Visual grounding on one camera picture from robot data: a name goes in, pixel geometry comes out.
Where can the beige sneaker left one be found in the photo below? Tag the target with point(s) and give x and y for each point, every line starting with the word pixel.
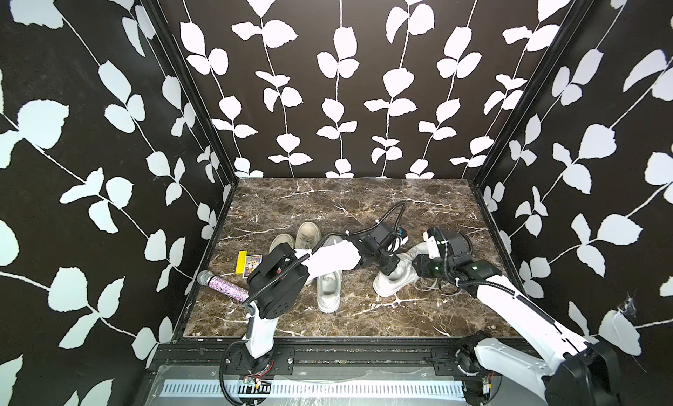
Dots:
pixel 282 239

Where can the yellow small box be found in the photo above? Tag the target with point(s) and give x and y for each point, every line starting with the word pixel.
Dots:
pixel 241 261

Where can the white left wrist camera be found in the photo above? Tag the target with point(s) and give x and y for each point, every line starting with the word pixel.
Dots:
pixel 401 235

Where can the beige sneaker one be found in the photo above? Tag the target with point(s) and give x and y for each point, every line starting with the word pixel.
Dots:
pixel 282 239
pixel 308 236

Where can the white sneaker one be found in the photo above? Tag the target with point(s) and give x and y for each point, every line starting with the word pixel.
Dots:
pixel 329 288
pixel 403 274

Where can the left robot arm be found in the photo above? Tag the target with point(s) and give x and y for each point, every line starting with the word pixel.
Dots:
pixel 276 283

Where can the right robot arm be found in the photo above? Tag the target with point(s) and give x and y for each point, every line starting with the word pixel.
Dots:
pixel 565 368

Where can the small printed card pack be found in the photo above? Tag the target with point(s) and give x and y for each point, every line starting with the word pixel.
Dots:
pixel 251 263

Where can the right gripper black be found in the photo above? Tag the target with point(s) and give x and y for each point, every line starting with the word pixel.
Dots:
pixel 421 266

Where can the beige sneaker right one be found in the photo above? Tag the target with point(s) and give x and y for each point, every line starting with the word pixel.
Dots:
pixel 308 236

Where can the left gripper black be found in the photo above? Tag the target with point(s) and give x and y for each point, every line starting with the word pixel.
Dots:
pixel 389 268

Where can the white slotted cable duct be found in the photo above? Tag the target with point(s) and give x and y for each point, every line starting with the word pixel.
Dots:
pixel 432 390

